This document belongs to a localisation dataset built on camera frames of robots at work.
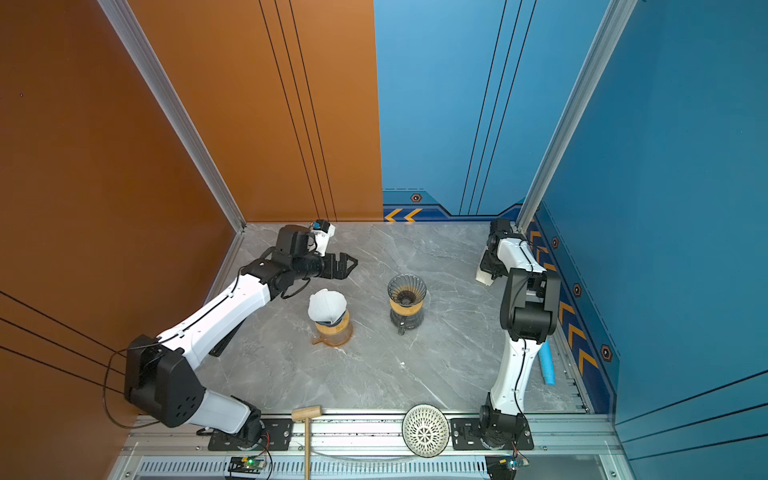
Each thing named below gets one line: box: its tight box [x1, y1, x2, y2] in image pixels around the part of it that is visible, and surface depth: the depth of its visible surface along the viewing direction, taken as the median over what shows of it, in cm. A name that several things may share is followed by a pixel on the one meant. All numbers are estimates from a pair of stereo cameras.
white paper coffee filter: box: [308, 288, 347, 324], surface depth 83 cm
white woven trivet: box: [402, 404, 450, 458], surface depth 74 cm
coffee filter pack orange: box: [475, 265, 494, 287], surface depth 104 cm
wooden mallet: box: [291, 405, 322, 480], surface depth 77 cm
